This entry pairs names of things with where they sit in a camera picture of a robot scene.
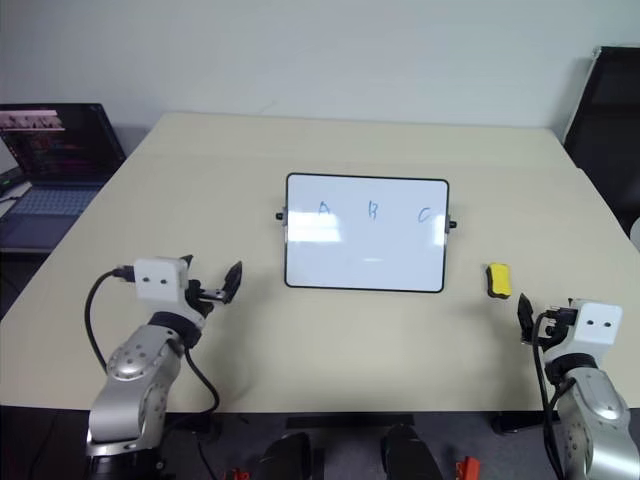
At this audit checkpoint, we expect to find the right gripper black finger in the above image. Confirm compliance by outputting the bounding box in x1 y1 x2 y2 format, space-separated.
517 292 536 346

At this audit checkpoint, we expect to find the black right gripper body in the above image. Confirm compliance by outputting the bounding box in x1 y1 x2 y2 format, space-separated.
530 299 581 347

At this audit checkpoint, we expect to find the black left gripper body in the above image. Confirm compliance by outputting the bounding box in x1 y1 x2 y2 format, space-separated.
186 279 227 319

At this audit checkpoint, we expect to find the yellow and black eraser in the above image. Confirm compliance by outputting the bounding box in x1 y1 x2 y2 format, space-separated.
483 261 514 301

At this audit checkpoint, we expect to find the dark grey side desk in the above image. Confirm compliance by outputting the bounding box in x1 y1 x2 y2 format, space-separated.
0 122 152 321

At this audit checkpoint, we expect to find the black-framed whiteboard with letters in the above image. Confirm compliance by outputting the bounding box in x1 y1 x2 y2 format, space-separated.
275 172 459 295

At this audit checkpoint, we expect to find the open blue laptop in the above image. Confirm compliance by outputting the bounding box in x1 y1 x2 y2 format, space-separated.
0 102 128 252

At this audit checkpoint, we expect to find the dark rounded shape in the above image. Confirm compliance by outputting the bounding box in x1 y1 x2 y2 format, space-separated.
379 423 442 480
258 431 314 480

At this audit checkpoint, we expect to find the black office chair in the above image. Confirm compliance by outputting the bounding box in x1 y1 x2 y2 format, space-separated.
561 45 640 237

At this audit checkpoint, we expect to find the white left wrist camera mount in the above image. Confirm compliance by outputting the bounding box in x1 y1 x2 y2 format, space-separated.
133 256 207 331

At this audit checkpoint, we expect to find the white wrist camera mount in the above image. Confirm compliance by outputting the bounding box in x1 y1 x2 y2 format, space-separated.
133 256 207 331
542 298 624 364

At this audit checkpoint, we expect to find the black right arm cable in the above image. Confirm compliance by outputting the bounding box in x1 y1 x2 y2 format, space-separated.
530 309 576 480

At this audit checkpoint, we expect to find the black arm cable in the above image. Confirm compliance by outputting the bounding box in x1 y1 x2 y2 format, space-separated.
83 266 221 414
530 309 576 480

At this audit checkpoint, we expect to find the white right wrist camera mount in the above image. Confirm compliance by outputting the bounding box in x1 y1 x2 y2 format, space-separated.
542 298 624 364

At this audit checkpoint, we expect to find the black table bracket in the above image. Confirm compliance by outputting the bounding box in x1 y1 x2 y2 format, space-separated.
491 410 547 436

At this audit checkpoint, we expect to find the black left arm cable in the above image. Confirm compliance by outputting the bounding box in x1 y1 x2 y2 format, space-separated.
83 266 221 414

